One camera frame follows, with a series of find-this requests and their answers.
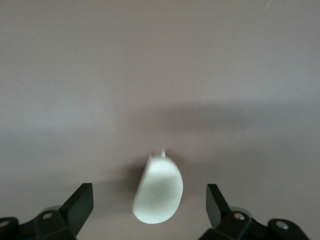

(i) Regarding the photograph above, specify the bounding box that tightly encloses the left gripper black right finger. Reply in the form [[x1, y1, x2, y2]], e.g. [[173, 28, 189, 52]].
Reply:
[[205, 183, 311, 240]]

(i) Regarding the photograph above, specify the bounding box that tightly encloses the white steamed bun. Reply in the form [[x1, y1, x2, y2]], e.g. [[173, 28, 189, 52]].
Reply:
[[131, 148, 185, 225]]

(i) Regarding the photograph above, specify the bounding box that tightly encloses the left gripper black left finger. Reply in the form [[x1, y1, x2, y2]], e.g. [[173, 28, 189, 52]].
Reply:
[[0, 182, 95, 240]]

